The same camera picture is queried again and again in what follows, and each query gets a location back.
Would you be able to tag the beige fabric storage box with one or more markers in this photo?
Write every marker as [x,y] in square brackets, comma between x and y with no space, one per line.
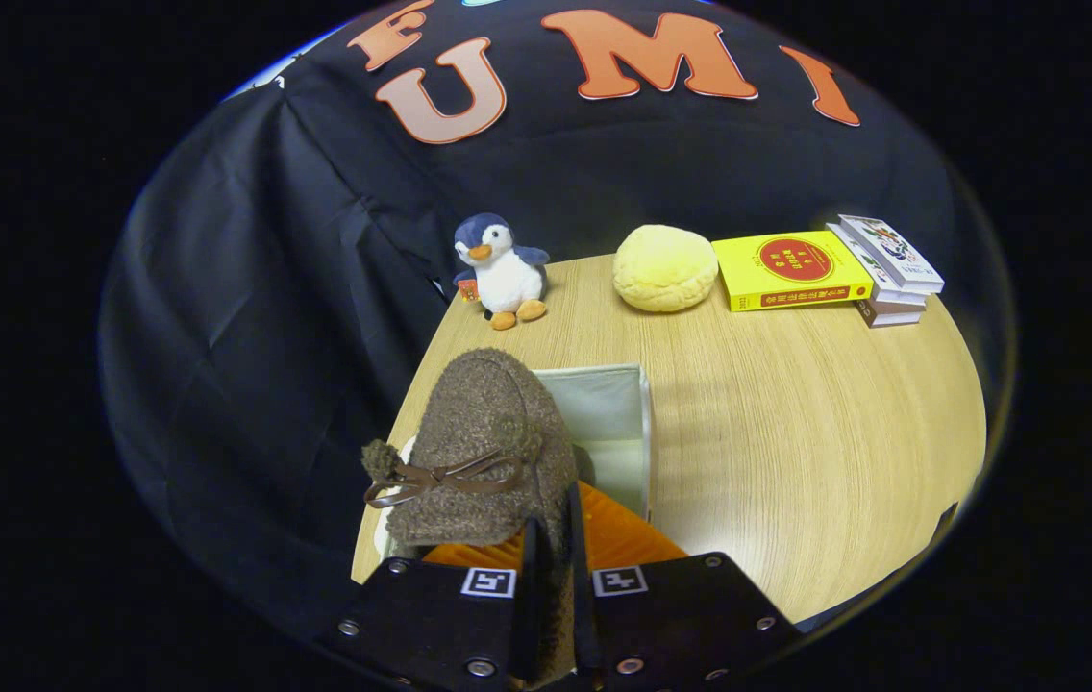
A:
[608,413]

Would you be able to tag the penguin plush toy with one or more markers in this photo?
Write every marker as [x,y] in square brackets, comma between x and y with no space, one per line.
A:
[508,279]

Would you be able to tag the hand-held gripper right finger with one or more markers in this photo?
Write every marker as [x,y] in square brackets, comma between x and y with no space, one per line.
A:
[584,615]

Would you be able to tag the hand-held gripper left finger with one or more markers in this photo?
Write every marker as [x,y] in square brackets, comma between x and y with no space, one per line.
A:
[529,615]

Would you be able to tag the yellow book with red circle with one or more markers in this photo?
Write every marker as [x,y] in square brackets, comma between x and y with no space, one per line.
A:
[791,264]

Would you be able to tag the black backdrop cloth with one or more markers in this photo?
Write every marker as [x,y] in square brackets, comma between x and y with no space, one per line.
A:
[267,288]

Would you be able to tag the white illustrated book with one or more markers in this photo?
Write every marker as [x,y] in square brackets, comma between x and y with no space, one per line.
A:
[892,250]

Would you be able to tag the yellow bun-shaped cushion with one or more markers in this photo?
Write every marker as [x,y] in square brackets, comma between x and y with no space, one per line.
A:
[666,269]

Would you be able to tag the grey book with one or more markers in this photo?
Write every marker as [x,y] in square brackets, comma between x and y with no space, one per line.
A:
[892,315]

